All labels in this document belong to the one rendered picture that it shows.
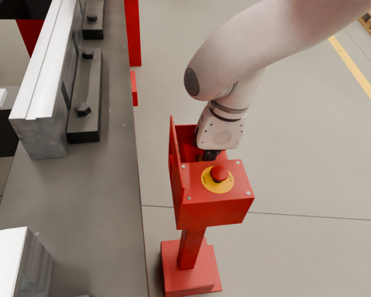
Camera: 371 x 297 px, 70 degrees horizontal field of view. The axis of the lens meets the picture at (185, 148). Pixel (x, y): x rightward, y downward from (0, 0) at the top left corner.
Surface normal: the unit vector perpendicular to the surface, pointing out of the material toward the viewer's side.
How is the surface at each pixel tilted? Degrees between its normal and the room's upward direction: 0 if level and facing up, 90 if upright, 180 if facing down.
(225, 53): 64
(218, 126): 87
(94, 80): 0
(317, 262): 0
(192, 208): 90
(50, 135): 90
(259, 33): 50
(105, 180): 0
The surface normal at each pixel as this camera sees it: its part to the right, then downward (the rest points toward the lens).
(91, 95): 0.08, -0.66
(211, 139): 0.10, 0.74
